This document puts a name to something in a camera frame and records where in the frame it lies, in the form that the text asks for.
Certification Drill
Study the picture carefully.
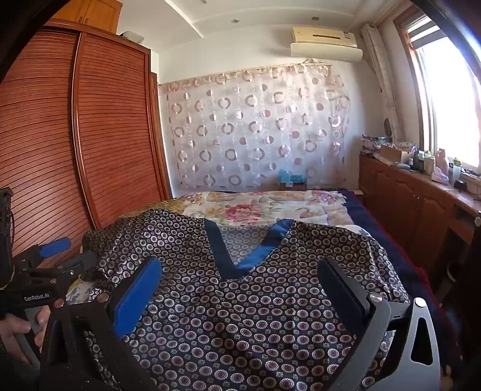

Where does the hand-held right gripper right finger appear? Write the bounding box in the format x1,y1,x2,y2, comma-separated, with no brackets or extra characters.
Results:
317,257,442,391

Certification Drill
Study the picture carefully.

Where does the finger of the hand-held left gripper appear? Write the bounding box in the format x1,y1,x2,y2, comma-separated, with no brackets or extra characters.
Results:
23,251,100,288
11,237,72,272

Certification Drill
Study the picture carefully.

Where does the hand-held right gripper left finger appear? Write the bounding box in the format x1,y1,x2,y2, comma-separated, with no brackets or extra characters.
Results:
39,257,163,391

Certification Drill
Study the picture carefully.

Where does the dark circle-print garment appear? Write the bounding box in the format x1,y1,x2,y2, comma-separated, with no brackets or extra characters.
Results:
82,208,410,391

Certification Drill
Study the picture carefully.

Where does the person's left hand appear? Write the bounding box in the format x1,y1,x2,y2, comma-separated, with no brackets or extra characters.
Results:
0,306,51,363

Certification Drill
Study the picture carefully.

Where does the blue floral bed cover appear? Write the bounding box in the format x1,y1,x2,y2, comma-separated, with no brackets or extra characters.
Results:
66,279,99,306

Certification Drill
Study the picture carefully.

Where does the golden patterned blanket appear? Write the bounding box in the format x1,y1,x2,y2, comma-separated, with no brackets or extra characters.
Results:
124,199,185,219

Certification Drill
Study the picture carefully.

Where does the wooden low cabinet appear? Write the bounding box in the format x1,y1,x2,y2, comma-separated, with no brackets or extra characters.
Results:
359,153,481,288

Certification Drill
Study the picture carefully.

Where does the pink floral quilt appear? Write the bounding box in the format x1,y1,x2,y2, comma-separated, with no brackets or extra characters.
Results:
176,190,372,241

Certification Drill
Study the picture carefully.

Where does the blue box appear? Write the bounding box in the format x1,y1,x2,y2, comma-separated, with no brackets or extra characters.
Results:
277,169,307,191

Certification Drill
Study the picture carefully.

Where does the wooden slatted wardrobe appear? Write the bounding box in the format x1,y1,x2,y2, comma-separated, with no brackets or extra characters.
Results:
0,19,174,269

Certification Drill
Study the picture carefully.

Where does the cardboard box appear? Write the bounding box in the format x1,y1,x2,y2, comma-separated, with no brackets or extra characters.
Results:
379,143,413,163

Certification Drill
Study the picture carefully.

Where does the sheer circle-print curtain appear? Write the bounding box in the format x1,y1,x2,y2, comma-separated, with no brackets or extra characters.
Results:
158,62,353,192

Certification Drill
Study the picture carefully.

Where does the beige window curtain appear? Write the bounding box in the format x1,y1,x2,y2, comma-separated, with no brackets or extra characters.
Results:
361,23,405,143

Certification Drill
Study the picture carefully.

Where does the window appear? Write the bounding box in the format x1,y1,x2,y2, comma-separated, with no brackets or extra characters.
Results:
404,15,481,171

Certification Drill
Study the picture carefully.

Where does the wooden overhead cupboard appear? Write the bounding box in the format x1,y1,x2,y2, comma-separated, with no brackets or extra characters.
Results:
56,0,123,35

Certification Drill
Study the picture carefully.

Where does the wall air conditioner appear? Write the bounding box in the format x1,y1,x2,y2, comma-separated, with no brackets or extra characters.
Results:
290,26,363,63

